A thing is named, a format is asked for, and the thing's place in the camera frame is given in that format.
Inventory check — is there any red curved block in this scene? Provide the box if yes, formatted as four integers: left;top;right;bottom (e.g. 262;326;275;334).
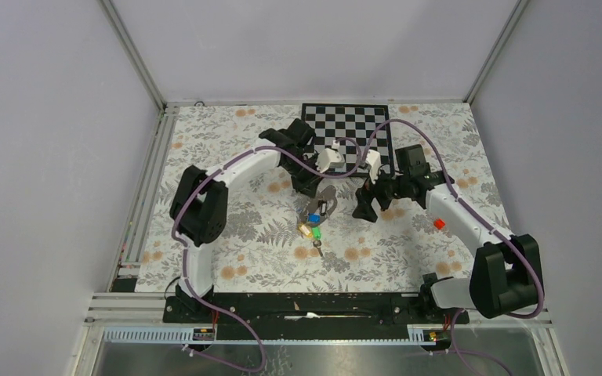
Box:
433;219;445;230

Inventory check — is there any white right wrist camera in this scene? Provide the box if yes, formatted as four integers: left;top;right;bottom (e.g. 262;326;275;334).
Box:
364;149;382;183

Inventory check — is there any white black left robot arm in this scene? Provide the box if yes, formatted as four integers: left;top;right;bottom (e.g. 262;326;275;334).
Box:
169;118;323;322

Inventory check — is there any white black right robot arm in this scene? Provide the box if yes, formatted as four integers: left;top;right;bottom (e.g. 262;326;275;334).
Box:
352;145;545;323

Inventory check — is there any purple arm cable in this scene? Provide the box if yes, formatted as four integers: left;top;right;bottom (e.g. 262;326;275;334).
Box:
361;118;546;376
169;136;364;373

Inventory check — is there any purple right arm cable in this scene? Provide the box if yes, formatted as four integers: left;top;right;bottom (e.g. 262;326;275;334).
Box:
361;118;546;376

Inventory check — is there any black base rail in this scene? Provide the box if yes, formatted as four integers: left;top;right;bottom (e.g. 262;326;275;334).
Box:
162;291;455;342

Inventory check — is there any black white chessboard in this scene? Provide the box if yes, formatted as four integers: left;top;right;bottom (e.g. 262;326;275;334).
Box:
301;103;394;174

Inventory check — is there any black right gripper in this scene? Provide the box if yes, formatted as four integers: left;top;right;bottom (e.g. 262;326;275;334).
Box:
352;161;410;223

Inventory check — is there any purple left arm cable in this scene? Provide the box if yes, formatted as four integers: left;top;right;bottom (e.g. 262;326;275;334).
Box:
169;136;364;373

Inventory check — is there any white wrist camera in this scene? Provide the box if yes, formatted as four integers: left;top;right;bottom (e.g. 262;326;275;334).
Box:
364;149;382;183
316;148;345;173

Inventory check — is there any floral table mat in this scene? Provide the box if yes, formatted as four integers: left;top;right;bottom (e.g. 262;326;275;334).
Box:
136;103;509;292

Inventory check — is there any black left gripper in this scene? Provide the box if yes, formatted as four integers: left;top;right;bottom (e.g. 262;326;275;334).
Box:
281;154;328;199

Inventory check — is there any green tag key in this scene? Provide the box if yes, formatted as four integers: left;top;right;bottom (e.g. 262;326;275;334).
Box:
311;226;323;257

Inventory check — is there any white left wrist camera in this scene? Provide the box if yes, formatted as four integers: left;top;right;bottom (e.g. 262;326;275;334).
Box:
316;148;345;173

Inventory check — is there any blue tag key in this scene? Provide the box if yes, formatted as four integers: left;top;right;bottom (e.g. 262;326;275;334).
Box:
307;214;321;224

